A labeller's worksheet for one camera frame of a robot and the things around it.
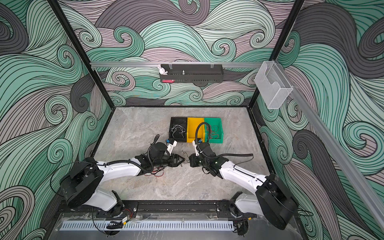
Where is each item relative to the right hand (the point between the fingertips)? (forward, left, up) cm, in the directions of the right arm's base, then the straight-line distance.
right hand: (189, 158), depth 84 cm
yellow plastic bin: (+30, -2, -6) cm, 30 cm away
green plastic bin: (+29, -16, -3) cm, 34 cm away
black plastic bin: (+23, +8, -5) cm, 25 cm away
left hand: (-1, +3, +1) cm, 3 cm away
